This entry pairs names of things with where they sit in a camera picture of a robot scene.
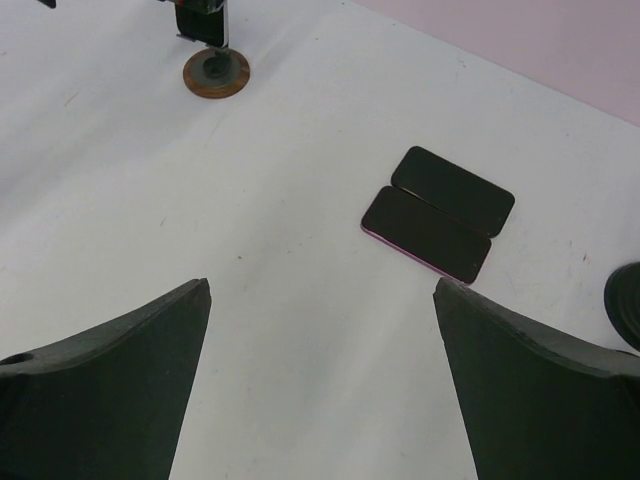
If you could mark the wooden base phone stand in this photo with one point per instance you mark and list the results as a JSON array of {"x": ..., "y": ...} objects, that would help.
[{"x": 216, "y": 72}]

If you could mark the purple smartphone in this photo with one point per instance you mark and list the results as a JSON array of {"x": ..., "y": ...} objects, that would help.
[{"x": 426, "y": 234}]

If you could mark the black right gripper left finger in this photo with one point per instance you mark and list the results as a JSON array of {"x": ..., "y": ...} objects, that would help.
[{"x": 108, "y": 402}]

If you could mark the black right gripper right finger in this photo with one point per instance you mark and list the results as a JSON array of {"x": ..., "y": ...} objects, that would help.
[{"x": 537, "y": 403}]

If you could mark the dark glossy smartphone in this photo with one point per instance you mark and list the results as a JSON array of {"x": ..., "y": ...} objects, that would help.
[{"x": 205, "y": 21}]

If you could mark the black phone stand round base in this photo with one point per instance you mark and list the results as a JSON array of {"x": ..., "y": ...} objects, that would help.
[{"x": 621, "y": 300}]

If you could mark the black smartphone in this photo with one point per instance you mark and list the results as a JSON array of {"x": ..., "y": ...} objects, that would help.
[{"x": 475, "y": 201}]

